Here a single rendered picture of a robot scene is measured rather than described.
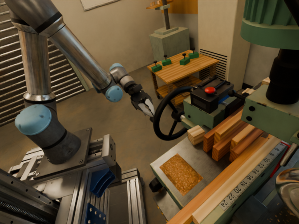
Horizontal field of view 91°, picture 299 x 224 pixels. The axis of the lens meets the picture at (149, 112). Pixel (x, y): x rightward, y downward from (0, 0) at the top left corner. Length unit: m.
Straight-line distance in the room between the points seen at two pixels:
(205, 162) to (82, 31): 2.91
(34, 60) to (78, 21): 2.39
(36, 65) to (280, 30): 0.72
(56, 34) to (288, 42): 0.56
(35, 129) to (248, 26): 0.66
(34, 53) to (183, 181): 0.67
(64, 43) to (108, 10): 2.58
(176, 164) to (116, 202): 0.87
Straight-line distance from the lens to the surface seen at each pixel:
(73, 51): 0.60
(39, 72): 0.74
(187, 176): 0.42
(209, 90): 0.48
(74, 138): 0.76
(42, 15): 0.58
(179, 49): 2.59
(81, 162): 0.70
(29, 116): 0.70
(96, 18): 3.11
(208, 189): 0.38
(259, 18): 0.27
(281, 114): 0.37
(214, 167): 0.45
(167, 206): 0.71
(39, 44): 0.73
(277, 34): 0.25
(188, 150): 0.47
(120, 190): 1.27
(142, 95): 0.72
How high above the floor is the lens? 1.29
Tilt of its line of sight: 39 degrees down
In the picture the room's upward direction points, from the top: 17 degrees counter-clockwise
